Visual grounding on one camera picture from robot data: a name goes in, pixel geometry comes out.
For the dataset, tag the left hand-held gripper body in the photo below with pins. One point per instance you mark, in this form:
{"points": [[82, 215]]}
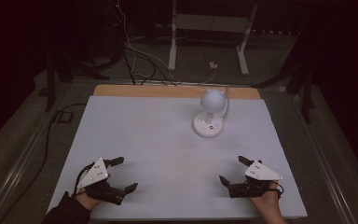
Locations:
{"points": [[98, 174]]}

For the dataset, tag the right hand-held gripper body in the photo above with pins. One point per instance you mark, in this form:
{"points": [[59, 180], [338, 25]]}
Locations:
{"points": [[259, 172]]}

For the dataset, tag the white round-head desk lamp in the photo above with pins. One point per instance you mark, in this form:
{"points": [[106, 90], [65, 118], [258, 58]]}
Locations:
{"points": [[212, 101]]}

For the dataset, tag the person's left hand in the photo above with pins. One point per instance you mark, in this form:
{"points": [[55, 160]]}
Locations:
{"points": [[88, 202]]}

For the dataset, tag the person's right hand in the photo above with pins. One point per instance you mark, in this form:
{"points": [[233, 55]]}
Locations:
{"points": [[268, 202]]}

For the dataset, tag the white table mat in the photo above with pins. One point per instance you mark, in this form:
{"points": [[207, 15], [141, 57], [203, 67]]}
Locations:
{"points": [[155, 143]]}

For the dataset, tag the black stand legs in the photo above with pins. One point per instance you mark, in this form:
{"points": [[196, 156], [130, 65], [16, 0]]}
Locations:
{"points": [[306, 90], [51, 84]]}

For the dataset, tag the white plug adapter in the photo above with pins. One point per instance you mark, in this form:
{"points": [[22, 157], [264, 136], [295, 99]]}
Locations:
{"points": [[213, 65]]}

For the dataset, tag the white metal stand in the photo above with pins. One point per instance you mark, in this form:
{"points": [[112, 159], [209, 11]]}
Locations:
{"points": [[211, 23]]}

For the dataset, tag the metal floor rail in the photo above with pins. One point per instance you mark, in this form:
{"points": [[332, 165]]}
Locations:
{"points": [[15, 168], [321, 155]]}

